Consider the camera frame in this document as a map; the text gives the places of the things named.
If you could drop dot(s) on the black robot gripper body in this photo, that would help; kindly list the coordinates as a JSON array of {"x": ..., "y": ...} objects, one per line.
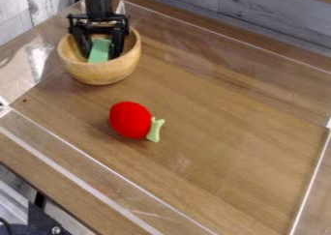
[{"x": 99, "y": 19}]

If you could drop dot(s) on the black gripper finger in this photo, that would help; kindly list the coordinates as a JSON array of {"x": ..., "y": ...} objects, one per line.
[
  {"x": 117, "y": 42},
  {"x": 83, "y": 39}
]

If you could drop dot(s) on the green rectangular block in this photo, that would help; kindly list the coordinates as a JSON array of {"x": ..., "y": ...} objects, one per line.
[{"x": 99, "y": 51}]

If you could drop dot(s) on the brown wooden bowl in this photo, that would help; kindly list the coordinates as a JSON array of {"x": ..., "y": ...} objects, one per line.
[{"x": 107, "y": 72}]

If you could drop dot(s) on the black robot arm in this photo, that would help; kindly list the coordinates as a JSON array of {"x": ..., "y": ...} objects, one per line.
[{"x": 99, "y": 21}]

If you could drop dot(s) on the red plush tomato toy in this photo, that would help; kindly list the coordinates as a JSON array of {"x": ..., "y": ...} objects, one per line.
[{"x": 132, "y": 121}]

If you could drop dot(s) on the clear acrylic tray barrier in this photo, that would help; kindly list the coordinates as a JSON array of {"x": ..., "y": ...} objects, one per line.
[{"x": 243, "y": 159}]

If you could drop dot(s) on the black clamp under table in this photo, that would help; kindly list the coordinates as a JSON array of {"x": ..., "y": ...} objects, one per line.
[{"x": 40, "y": 220}]

